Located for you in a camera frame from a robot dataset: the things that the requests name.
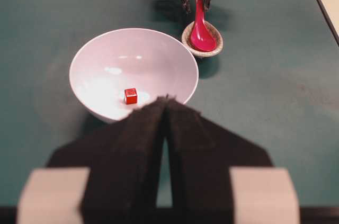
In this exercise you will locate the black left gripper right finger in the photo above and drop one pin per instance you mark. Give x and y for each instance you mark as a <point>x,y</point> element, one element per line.
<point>200,155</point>

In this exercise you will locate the small red cube block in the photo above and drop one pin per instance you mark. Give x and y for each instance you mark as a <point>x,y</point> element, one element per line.
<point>130,96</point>

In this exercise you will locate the speckled ceramic spoon rest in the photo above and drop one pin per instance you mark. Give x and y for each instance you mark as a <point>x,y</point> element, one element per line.
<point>186,41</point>

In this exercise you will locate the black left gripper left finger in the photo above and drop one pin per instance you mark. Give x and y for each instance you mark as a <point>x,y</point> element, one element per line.
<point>124,160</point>

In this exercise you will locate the pink plastic soup spoon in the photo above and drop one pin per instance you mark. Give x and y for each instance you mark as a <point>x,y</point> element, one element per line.
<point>200,37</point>

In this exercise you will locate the white round bowl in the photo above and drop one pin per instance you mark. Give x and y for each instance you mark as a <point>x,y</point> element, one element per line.
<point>154,63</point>

